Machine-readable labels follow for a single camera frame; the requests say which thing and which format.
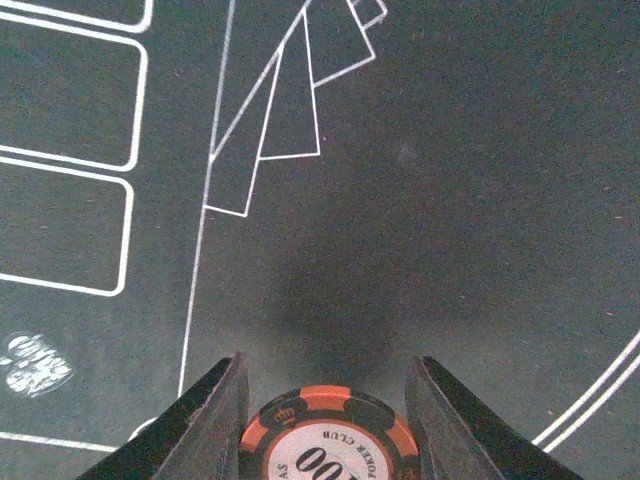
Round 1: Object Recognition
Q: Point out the round black poker mat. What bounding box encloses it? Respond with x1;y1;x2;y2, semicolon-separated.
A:
1;1;639;479

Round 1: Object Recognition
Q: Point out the orange chip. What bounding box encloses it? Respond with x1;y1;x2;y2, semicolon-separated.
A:
238;385;421;480

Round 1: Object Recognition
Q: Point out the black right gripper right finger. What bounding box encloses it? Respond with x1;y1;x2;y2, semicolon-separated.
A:
405;356;582;480

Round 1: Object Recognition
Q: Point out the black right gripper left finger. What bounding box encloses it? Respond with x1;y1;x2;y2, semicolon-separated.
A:
79;352;249;480

